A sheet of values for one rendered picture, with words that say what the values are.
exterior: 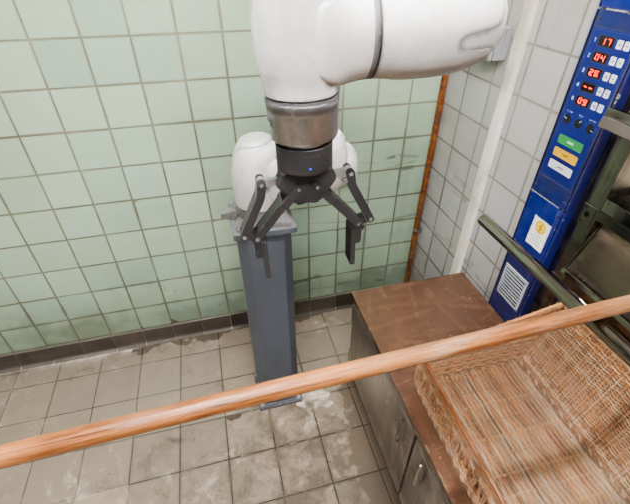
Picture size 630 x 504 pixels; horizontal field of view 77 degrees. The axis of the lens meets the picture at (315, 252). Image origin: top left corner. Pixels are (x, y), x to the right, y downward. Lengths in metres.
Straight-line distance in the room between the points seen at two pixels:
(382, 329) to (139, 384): 1.27
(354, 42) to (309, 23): 0.05
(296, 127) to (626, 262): 1.06
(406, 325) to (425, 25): 1.23
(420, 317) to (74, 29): 1.56
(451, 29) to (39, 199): 1.70
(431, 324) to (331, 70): 1.26
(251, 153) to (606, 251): 1.04
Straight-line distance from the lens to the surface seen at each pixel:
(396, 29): 0.48
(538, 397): 1.52
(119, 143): 1.76
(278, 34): 0.46
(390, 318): 1.59
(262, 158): 1.19
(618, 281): 1.36
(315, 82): 0.47
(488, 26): 0.53
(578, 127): 1.35
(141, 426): 0.65
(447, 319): 1.64
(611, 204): 1.34
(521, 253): 1.01
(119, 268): 2.08
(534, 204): 1.48
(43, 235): 2.03
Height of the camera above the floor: 1.72
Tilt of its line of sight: 38 degrees down
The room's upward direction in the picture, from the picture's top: straight up
